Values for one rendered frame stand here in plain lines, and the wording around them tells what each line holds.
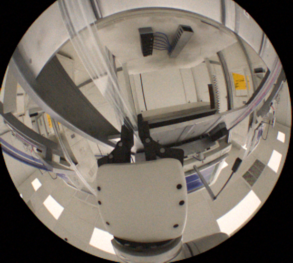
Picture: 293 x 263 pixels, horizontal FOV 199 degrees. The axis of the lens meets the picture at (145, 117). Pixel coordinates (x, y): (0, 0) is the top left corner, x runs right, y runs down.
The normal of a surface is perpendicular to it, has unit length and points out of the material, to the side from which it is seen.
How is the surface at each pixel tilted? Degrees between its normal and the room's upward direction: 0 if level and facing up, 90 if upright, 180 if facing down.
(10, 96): 90
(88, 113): 90
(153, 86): 90
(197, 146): 133
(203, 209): 180
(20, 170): 90
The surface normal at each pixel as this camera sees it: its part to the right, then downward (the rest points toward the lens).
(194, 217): -0.20, -0.96
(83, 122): 0.98, -0.19
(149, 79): -0.03, 0.20
